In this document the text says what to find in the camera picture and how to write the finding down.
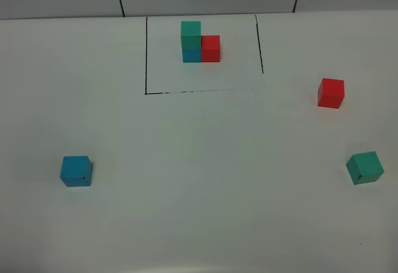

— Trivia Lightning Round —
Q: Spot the blue template block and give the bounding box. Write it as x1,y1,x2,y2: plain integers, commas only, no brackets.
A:
182,49,201,63

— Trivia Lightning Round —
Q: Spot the red template block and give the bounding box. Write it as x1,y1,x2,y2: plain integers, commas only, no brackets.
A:
201,35,221,62

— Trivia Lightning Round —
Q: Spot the green template block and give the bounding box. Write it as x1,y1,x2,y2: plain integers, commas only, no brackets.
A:
180,21,201,50

